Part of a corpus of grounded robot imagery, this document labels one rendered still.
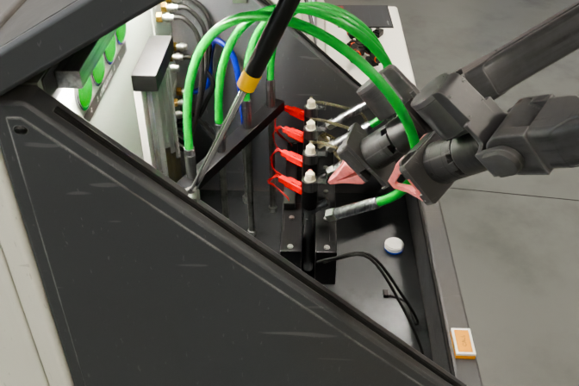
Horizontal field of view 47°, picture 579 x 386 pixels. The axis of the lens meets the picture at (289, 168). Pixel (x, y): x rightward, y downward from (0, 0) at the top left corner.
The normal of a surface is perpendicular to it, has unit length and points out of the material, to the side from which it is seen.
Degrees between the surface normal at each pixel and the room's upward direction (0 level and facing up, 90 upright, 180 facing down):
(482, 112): 49
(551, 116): 40
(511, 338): 0
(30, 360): 90
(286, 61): 90
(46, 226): 90
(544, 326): 0
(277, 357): 90
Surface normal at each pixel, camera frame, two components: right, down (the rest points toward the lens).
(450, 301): 0.00, -0.81
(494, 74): -0.03, 0.16
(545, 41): -0.22, 0.27
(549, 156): -0.58, 0.74
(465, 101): 0.31, -0.20
